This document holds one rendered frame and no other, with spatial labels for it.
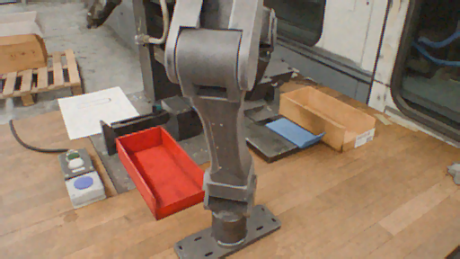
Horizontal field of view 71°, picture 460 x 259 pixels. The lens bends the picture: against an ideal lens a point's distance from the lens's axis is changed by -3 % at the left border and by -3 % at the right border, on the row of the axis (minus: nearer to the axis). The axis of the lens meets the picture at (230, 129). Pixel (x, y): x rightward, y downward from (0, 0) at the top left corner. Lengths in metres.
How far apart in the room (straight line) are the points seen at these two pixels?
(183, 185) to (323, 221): 0.31
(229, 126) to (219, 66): 0.10
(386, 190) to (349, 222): 0.15
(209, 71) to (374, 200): 0.53
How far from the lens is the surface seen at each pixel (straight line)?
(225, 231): 0.60
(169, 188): 0.75
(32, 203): 0.83
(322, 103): 1.06
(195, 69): 0.36
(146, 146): 0.89
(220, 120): 0.41
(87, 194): 0.76
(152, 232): 0.68
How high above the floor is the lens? 1.39
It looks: 31 degrees down
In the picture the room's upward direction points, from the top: straight up
